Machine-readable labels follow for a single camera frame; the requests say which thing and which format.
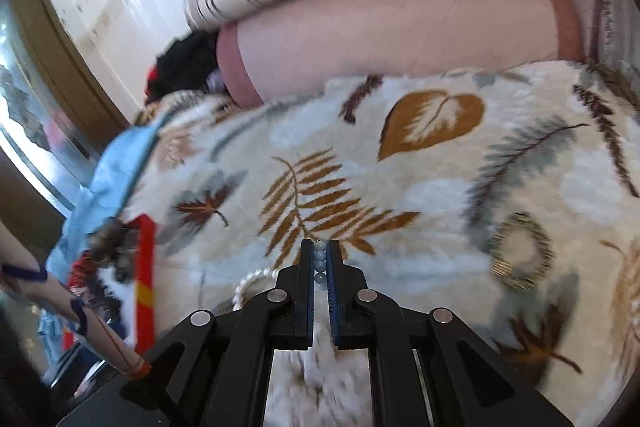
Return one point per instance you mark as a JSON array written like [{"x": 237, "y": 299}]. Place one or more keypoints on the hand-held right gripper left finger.
[{"x": 300, "y": 287}]

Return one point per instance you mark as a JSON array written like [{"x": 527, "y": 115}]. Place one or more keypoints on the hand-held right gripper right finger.
[{"x": 335, "y": 307}]

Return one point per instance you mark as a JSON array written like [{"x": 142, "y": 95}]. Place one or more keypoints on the red box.
[{"x": 145, "y": 267}]

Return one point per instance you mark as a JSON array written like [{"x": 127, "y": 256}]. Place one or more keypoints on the red polka dot scrunchie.
[{"x": 82, "y": 279}]

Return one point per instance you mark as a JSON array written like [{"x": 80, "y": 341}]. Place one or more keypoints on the person's left forearm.
[{"x": 100, "y": 337}]

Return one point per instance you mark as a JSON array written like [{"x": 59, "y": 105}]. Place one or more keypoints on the leaf print fleece blanket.
[{"x": 400, "y": 182}]

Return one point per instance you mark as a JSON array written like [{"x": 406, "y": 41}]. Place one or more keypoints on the light blue cloth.
[{"x": 115, "y": 172}]

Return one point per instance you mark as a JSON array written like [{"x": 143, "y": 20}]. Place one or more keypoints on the black cloth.
[{"x": 185, "y": 62}]

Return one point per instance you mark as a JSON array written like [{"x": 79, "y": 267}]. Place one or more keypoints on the pink quilted bolster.
[{"x": 375, "y": 37}]

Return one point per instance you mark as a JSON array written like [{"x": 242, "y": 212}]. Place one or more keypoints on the striped floral cushion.
[{"x": 615, "y": 22}]

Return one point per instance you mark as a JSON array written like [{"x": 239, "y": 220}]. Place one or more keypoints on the wooden door frame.
[{"x": 65, "y": 62}]

